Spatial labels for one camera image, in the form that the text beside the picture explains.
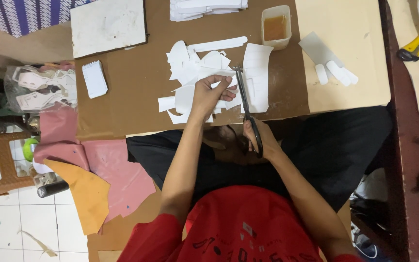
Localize yellow black utility knife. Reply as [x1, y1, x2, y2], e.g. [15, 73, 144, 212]
[396, 33, 419, 62]

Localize dark shoe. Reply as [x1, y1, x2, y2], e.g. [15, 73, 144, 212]
[351, 221, 379, 260]

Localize brown cardboard work sheet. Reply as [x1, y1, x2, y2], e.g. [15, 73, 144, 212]
[74, 0, 311, 142]

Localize long white paper strip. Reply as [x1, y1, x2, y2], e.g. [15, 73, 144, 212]
[187, 36, 249, 53]

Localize brown plastic stool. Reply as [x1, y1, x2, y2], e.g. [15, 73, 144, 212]
[0, 131, 36, 199]

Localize green tape roll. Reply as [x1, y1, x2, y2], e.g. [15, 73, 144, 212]
[23, 138, 40, 163]

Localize white square board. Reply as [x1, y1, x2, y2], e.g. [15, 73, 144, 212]
[70, 0, 148, 59]

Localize stack of white paper sheets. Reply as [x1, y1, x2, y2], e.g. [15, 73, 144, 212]
[169, 0, 249, 22]

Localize tan scrap strip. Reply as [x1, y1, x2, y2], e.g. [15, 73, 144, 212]
[17, 229, 58, 258]

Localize clear bag of white cutouts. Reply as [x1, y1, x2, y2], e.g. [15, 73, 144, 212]
[4, 64, 78, 114]

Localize beige cardboard sheet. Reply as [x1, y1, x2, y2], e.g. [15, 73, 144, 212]
[295, 0, 391, 114]

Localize grey translucent plastic piece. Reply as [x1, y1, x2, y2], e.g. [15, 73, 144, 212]
[298, 31, 345, 79]

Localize pile of white paper pieces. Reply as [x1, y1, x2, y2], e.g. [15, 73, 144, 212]
[157, 40, 245, 125]

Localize person's left hand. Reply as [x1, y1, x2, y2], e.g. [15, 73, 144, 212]
[190, 74, 238, 121]

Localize person's black trousers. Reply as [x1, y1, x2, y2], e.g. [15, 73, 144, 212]
[126, 106, 393, 213]

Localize black scissors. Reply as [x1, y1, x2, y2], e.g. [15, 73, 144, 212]
[234, 65, 265, 159]

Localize dark wooden bench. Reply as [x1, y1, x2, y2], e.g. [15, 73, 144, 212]
[351, 0, 419, 262]

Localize person's red shirt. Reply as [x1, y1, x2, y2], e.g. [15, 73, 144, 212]
[117, 185, 364, 262]

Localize small white notepad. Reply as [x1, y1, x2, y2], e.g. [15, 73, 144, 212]
[82, 60, 108, 99]

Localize plastic tub of amber glue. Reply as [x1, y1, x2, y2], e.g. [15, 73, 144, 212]
[261, 5, 293, 51]

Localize white curved paper cutout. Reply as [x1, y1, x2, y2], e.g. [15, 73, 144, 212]
[174, 76, 240, 115]

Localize tan leather piece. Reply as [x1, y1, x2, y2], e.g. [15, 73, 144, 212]
[43, 158, 111, 236]

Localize person's right hand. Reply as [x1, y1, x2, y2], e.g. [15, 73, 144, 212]
[243, 117, 283, 161]

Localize blue white patterned cloth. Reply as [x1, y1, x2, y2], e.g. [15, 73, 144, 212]
[0, 0, 98, 38]

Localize pink leather sheet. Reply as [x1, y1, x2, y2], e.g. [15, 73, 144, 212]
[33, 107, 157, 235]

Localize large white paper panel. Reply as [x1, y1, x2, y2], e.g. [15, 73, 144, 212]
[242, 42, 274, 114]

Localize black cylinder roll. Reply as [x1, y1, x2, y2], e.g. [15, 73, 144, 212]
[37, 180, 70, 198]

